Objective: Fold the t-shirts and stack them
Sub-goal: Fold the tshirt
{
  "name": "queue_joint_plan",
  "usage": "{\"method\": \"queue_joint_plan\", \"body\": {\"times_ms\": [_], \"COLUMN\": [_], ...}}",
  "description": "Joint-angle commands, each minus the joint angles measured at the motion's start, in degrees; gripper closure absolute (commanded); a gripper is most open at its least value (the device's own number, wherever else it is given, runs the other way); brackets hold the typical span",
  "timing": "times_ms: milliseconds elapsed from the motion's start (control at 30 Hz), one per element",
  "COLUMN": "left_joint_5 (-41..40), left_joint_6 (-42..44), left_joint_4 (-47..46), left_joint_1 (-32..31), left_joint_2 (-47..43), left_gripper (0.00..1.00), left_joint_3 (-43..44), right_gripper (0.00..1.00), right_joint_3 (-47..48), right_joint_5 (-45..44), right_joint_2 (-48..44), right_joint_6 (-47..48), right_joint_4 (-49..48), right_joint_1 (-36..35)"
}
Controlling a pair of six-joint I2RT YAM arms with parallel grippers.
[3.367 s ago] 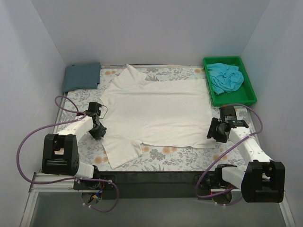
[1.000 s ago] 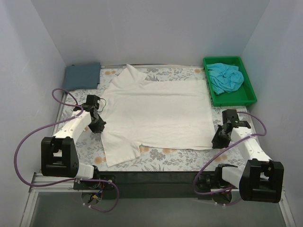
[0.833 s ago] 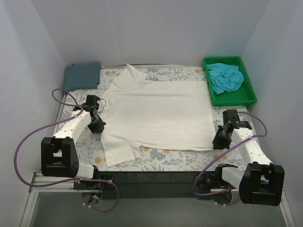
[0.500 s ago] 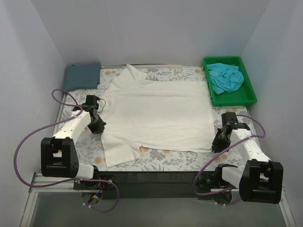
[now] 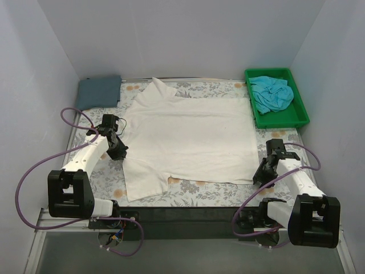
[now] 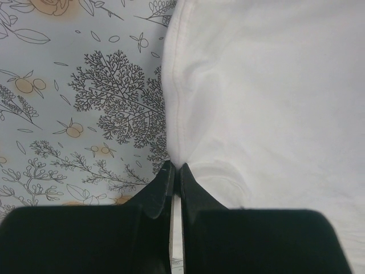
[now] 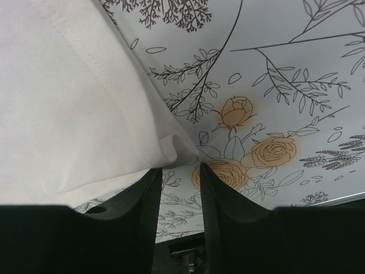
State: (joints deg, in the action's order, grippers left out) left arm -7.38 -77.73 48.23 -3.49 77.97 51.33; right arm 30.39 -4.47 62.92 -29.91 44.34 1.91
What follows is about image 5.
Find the white t shirt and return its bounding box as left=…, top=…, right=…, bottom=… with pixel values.
left=122, top=78, right=259, bottom=202

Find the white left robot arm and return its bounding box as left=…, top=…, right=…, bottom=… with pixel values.
left=47, top=114, right=128, bottom=228

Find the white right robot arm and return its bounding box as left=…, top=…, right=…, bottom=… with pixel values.
left=253, top=139, right=340, bottom=248

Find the folded dark teal t shirt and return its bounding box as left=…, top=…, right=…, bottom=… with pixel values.
left=75, top=75, right=122, bottom=111

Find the green plastic bin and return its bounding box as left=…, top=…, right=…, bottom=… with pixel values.
left=245, top=68, right=310, bottom=129

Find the light blue t shirt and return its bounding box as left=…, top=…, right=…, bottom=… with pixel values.
left=249, top=76, right=294, bottom=115

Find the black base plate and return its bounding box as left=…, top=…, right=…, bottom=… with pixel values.
left=88, top=207, right=294, bottom=240

